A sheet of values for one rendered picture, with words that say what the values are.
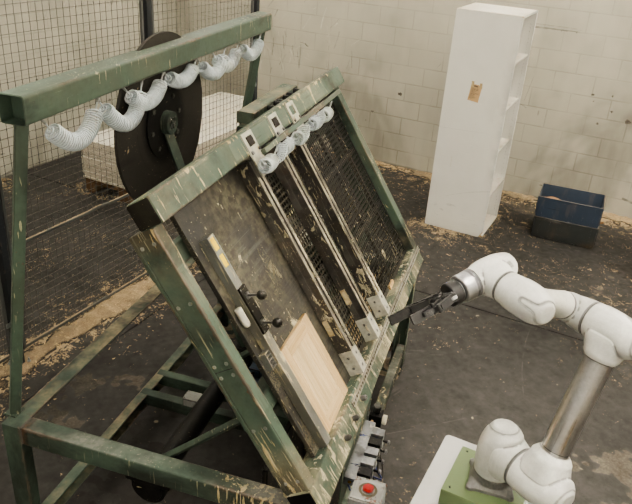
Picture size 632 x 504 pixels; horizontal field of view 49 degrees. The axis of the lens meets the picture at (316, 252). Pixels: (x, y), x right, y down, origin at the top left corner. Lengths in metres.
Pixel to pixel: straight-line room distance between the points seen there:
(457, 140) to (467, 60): 0.73
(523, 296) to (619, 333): 0.55
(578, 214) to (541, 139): 1.25
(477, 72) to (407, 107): 1.95
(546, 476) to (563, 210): 4.59
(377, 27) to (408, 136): 1.29
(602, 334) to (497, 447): 0.58
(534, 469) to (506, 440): 0.15
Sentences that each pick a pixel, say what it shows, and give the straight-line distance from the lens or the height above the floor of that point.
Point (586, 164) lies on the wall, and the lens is 7.92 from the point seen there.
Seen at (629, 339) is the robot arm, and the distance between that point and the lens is 2.50.
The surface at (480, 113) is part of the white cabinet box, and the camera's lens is 6.52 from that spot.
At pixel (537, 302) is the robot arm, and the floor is 1.84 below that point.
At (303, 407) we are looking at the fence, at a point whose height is 1.06.
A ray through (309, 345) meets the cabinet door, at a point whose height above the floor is 1.14.
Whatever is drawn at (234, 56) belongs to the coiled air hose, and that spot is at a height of 2.05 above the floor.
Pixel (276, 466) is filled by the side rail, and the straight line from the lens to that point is 2.61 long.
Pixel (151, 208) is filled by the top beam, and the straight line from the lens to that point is 2.24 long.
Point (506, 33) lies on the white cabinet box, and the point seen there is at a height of 1.90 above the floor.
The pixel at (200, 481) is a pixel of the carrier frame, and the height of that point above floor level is 0.79.
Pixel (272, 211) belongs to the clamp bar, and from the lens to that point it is 2.91.
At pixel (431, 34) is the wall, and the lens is 8.03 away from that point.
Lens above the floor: 2.80
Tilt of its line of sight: 27 degrees down
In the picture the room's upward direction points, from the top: 4 degrees clockwise
